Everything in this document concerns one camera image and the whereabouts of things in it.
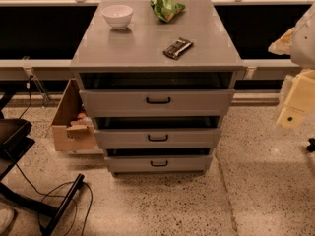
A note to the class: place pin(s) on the grey middle drawer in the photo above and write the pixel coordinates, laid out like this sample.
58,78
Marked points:
157,132

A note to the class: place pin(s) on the dark snack bar wrapper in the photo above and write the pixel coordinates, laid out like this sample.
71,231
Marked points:
176,49

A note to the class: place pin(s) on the white bowl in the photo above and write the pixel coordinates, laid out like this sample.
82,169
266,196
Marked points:
118,16

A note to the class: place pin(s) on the black chair frame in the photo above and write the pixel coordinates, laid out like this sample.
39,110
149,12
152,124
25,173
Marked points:
14,144

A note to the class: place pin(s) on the cardboard box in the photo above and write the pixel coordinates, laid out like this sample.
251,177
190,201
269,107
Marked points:
72,130

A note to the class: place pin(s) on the grey top drawer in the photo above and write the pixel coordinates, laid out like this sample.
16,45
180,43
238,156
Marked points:
144,94

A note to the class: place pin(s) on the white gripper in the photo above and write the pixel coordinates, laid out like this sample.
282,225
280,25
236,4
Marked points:
305,46

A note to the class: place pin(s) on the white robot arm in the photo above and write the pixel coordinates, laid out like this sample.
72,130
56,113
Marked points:
299,42

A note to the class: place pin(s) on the grey bottom drawer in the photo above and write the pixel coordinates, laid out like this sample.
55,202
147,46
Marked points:
158,160

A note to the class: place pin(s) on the green chip bag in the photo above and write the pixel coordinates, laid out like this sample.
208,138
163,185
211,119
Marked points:
166,10

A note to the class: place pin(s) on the grey drawer cabinet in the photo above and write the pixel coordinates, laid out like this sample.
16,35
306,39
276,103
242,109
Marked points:
147,37

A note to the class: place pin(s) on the grey drawer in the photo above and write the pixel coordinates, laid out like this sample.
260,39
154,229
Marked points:
144,94
157,132
158,160

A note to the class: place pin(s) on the white shoe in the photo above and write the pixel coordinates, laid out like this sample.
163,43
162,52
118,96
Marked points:
6,217

